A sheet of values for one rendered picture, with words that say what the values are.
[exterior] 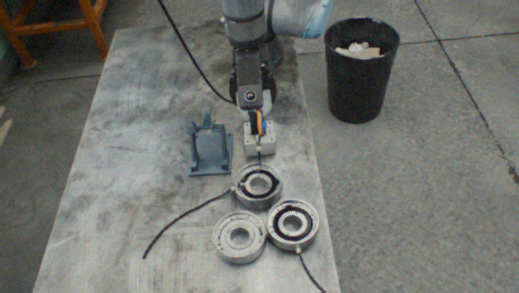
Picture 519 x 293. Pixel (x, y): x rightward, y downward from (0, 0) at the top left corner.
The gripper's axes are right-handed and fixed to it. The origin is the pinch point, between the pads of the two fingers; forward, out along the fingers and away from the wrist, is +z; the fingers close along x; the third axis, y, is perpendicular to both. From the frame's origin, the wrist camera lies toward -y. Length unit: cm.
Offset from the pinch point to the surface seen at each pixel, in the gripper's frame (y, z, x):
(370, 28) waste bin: 115, 55, -50
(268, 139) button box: 1.4, 8.7, -2.0
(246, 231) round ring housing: -21.5, 11.1, 2.9
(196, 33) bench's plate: 55, 13, 21
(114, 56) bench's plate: 46, 13, 47
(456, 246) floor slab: 18, 93, -70
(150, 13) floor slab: 213, 93, 85
